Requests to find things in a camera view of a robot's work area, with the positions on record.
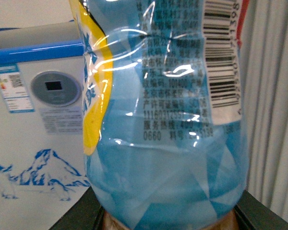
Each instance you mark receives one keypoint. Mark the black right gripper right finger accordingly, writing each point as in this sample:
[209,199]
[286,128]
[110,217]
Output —
[253,215]

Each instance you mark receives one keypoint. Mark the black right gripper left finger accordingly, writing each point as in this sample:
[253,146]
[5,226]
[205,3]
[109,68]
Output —
[86,214]

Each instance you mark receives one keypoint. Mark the blue labelled drink bottle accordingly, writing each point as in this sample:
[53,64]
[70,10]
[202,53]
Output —
[165,142]

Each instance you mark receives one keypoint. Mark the white chest freezer blue rim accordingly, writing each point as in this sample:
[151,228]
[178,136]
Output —
[41,175]

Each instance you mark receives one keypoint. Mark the grey text notice sticker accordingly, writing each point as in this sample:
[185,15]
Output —
[62,120]

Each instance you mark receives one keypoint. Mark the grey oval control panel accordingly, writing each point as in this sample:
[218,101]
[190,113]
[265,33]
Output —
[55,88]

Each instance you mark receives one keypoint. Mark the white pleated curtain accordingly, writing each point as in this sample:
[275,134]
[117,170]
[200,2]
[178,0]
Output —
[264,67]

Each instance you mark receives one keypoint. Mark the blue energy label sticker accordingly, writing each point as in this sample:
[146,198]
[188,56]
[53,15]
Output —
[14,90]

